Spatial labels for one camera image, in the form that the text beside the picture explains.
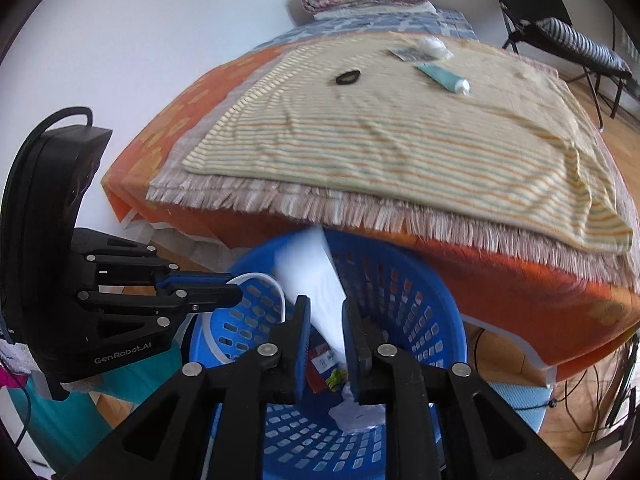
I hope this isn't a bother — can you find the blue plastic basket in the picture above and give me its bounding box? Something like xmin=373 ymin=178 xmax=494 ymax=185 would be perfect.
xmin=189 ymin=230 xmax=468 ymax=480

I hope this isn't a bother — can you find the white crumpled tissue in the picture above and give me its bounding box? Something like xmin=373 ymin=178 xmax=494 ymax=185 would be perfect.
xmin=417 ymin=36 xmax=455 ymax=59

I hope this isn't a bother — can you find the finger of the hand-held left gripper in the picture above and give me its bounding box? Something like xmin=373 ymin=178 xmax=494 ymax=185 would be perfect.
xmin=76 ymin=283 xmax=244 ymax=319
xmin=85 ymin=252 xmax=236 ymax=291

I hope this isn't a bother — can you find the white lace cloth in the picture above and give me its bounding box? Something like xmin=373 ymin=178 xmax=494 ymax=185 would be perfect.
xmin=0 ymin=342 xmax=33 ymax=373

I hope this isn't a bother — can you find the teal cloth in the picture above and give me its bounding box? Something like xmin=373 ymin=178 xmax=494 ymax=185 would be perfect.
xmin=10 ymin=345 xmax=186 ymax=456

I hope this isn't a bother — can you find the blue plaid bed sheet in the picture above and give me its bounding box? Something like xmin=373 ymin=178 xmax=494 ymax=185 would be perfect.
xmin=265 ymin=9 xmax=481 ymax=51

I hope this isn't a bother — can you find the red cardboard box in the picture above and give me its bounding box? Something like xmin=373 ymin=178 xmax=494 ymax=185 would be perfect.
xmin=306 ymin=332 xmax=346 ymax=393

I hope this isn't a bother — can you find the striped garment on chair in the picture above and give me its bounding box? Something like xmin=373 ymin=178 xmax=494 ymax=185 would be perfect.
xmin=537 ymin=16 xmax=632 ymax=73

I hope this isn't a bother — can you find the light blue foam mat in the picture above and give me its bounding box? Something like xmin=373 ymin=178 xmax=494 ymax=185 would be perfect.
xmin=487 ymin=380 xmax=553 ymax=433

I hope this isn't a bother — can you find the orange floral blanket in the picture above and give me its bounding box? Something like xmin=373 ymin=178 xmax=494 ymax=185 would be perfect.
xmin=102 ymin=35 xmax=640 ymax=381

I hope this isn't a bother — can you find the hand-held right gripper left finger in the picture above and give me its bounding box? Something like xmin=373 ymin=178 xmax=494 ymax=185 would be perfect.
xmin=60 ymin=295 xmax=312 ymax=480

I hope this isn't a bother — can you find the white plastic bag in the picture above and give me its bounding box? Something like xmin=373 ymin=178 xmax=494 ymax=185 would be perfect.
xmin=272 ymin=227 xmax=388 ymax=433

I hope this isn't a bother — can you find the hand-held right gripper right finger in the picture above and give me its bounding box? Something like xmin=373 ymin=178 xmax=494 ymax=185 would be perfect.
xmin=341 ymin=299 xmax=581 ymax=480

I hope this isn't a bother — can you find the pink cloth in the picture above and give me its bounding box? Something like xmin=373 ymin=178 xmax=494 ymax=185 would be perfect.
xmin=0 ymin=355 xmax=21 ymax=392

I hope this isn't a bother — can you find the dark foil snack wrapper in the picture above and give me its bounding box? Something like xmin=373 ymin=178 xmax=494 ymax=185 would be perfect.
xmin=387 ymin=46 xmax=426 ymax=62

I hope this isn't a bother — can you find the teal tube with white cap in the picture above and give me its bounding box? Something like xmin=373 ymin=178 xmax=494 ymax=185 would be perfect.
xmin=414 ymin=62 xmax=472 ymax=96

